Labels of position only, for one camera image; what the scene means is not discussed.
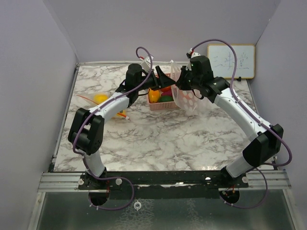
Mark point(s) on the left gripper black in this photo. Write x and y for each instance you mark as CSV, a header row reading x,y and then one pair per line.
x,y
163,81

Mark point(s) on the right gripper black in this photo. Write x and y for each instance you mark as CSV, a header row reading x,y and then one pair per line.
x,y
180,82

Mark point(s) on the orange green mango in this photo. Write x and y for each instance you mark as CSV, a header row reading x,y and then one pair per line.
x,y
153,96

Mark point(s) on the clear bag white zipper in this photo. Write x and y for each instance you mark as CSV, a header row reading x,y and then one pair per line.
x,y
190,102

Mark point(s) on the yellow orange peach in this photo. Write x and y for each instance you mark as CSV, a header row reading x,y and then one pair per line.
x,y
99,98

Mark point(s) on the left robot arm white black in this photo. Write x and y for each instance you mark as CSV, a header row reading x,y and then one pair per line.
x,y
86,132

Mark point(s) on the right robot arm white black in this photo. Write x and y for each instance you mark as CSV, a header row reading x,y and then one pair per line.
x,y
265,139

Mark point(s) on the small orange tangerine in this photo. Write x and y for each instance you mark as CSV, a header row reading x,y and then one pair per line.
x,y
165,89

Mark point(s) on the dark red fruit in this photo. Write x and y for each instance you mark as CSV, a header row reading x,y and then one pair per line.
x,y
167,93

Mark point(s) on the green lime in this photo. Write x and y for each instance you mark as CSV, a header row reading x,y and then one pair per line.
x,y
164,99

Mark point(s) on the pink plastic basket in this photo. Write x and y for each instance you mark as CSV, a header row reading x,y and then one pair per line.
x,y
161,106

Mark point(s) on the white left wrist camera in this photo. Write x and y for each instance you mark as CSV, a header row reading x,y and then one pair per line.
x,y
146,63

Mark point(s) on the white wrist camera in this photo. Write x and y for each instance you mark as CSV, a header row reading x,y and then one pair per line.
x,y
146,63
191,54

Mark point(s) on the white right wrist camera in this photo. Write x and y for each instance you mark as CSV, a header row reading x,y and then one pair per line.
x,y
191,54

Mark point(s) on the small whiteboard wooden frame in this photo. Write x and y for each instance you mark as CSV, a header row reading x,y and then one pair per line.
x,y
222,61

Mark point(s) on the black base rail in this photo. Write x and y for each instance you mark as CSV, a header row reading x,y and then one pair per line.
x,y
123,185

